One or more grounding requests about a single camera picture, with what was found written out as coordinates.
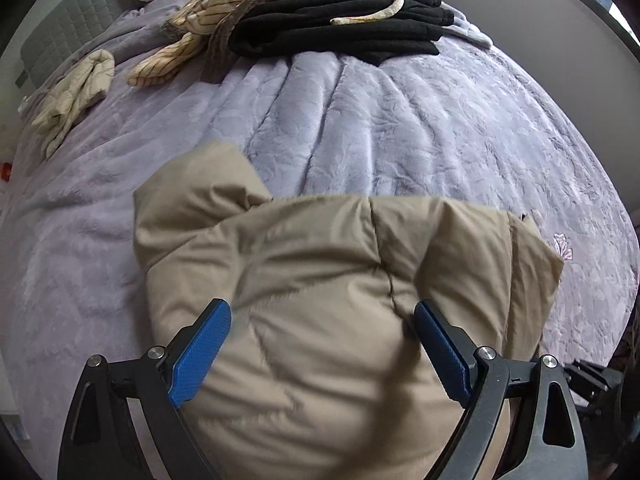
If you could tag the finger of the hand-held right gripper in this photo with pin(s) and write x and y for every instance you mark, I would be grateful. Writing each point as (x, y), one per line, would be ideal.
(587, 375)

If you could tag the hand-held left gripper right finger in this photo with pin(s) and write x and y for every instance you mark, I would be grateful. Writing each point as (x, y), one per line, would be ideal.
(442, 355)

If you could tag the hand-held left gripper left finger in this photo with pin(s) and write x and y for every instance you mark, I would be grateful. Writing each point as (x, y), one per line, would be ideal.
(200, 355)

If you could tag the beige puffer jacket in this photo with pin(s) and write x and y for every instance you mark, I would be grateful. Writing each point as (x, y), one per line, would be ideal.
(325, 285)

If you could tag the purple plush blanket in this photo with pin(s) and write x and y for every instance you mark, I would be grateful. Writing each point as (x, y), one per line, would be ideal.
(400, 125)

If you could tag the small orange object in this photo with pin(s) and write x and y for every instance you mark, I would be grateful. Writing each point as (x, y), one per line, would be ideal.
(4, 171)

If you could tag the folded cream puffer jacket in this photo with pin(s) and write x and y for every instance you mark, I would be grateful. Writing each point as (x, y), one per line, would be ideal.
(75, 92)

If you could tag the black fleece garment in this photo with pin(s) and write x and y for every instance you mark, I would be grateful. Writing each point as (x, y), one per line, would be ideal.
(345, 25)

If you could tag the grey quilted headboard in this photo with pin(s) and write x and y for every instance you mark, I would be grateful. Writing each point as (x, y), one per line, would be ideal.
(75, 15)

